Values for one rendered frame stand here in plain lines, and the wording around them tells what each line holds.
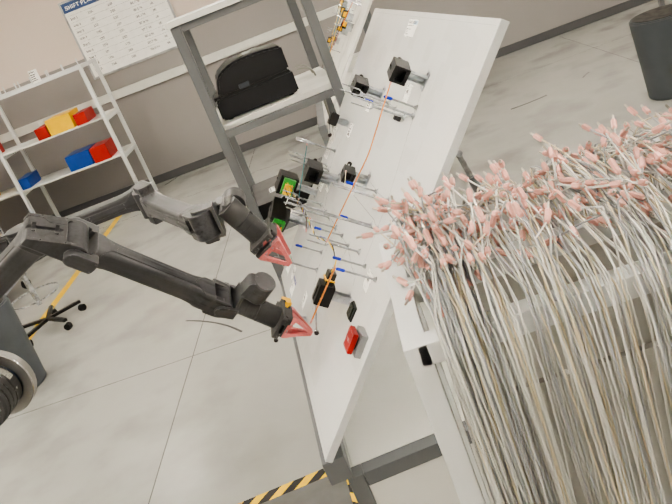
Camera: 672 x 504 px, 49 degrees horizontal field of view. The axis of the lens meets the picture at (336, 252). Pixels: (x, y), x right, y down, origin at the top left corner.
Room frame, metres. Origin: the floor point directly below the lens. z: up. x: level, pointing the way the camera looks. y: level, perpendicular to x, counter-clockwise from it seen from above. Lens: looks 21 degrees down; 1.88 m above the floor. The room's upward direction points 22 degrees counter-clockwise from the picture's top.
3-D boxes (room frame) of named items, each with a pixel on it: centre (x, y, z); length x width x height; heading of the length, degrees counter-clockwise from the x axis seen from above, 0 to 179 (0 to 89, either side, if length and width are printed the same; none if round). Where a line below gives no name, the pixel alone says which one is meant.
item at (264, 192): (2.85, 0.07, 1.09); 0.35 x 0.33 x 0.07; 1
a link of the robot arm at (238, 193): (1.68, 0.22, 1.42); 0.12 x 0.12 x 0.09; 87
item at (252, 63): (2.81, 0.06, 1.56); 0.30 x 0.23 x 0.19; 93
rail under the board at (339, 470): (1.98, 0.20, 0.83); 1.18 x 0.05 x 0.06; 1
